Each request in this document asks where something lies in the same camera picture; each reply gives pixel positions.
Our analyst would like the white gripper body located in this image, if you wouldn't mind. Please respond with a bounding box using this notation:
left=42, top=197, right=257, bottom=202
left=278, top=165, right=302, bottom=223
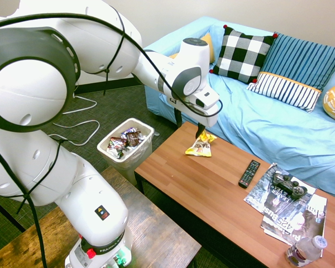
left=167, top=95, right=221, bottom=128

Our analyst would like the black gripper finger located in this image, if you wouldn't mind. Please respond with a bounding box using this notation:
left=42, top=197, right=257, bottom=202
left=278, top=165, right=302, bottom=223
left=174, top=107, right=183, bottom=129
left=195, top=121, right=207, bottom=141

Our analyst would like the yellow chip bag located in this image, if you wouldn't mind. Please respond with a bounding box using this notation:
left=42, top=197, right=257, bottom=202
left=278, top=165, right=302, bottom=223
left=184, top=131, right=217, bottom=158

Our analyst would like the colourful crumpled snack bag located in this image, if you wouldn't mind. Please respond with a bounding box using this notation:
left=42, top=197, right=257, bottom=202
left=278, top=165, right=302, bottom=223
left=107, top=136, right=128, bottom=151

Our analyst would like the white plastic trash bin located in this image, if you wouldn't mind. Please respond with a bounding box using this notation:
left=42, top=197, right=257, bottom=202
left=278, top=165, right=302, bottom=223
left=97, top=117, right=155, bottom=185

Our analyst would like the brown candy wrapper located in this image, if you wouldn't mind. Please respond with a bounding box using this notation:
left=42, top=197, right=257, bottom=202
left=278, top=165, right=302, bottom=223
left=125, top=130, right=142, bottom=147

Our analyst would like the reddish wooden coffee table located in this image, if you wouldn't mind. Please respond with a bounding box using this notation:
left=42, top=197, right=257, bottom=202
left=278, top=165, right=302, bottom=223
left=134, top=121, right=335, bottom=268

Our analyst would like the light blue sofa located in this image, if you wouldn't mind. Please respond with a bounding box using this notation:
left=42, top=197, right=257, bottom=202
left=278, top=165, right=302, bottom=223
left=143, top=16, right=335, bottom=202

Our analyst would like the black TV remote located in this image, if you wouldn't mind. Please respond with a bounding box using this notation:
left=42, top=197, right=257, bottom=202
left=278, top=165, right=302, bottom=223
left=237, top=159, right=261, bottom=190

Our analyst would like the black white checkered pillow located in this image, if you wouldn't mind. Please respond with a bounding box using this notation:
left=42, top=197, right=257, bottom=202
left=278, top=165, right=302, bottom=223
left=209, top=24, right=279, bottom=84

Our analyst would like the plain mustard yellow pillow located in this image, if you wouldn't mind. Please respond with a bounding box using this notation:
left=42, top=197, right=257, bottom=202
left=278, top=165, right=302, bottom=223
left=168, top=32, right=216, bottom=64

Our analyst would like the crumpled white paper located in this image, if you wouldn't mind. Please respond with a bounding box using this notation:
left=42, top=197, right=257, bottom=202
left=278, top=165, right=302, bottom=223
left=106, top=147, right=130, bottom=160

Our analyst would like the dark photo cover magazine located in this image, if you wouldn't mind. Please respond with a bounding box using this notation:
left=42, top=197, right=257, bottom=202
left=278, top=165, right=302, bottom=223
left=243, top=162, right=317, bottom=216

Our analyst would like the black game controller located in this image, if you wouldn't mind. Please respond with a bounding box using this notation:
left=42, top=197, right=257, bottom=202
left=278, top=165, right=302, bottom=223
left=271, top=171, right=309, bottom=200

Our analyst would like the blue striped pillow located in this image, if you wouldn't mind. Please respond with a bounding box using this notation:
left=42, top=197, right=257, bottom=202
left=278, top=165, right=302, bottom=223
left=246, top=32, right=335, bottom=113

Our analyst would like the rustic dark wooden table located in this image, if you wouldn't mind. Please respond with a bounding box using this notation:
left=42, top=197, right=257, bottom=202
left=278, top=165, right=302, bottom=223
left=0, top=165, right=202, bottom=268

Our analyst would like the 425 Business magazine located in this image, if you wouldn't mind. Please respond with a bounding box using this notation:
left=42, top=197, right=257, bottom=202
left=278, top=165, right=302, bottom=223
left=260, top=200, right=314, bottom=241

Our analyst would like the white title magazine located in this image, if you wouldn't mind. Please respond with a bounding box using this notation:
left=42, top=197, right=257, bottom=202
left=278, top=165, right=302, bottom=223
left=267, top=193, right=328, bottom=258

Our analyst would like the black tripod leg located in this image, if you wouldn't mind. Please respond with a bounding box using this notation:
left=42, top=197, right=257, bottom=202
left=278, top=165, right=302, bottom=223
left=0, top=193, right=26, bottom=233

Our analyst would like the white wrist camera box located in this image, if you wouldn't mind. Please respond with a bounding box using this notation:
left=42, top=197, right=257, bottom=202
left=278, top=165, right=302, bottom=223
left=190, top=87, right=221, bottom=111

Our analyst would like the white floor cable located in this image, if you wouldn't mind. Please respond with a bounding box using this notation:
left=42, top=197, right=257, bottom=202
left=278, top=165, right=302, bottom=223
left=62, top=94, right=98, bottom=116
left=48, top=119, right=101, bottom=147

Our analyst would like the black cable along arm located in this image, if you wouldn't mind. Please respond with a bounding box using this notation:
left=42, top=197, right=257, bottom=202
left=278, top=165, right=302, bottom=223
left=0, top=6, right=223, bottom=268

